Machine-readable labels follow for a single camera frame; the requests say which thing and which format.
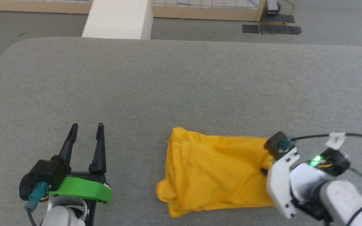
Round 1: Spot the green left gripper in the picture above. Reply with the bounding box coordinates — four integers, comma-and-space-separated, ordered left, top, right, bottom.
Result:
19, 123, 112, 226

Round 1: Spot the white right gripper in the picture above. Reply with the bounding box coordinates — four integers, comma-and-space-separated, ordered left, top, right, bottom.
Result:
266, 146, 301, 219

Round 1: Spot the yellow garment with white patch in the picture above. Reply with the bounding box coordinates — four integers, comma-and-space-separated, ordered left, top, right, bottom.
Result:
156, 126, 277, 218

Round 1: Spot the white box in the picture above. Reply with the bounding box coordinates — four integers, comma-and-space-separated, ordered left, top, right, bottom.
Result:
81, 0, 154, 40

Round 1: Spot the long black floor mat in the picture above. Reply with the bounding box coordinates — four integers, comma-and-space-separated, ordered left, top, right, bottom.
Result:
259, 24, 302, 35

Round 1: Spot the small black floor mat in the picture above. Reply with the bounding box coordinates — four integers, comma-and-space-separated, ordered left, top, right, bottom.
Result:
242, 24, 260, 34

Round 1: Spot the dark floor plate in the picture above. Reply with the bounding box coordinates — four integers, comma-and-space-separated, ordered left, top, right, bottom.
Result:
260, 14, 295, 23

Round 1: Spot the grey metal stand leg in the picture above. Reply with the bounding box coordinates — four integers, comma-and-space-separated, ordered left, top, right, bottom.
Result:
264, 0, 279, 15

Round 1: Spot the lemon print partition screen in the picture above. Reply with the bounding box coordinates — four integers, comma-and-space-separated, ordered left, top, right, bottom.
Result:
0, 0, 267, 22

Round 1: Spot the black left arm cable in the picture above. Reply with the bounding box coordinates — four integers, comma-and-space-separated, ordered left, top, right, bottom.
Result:
24, 181, 48, 226

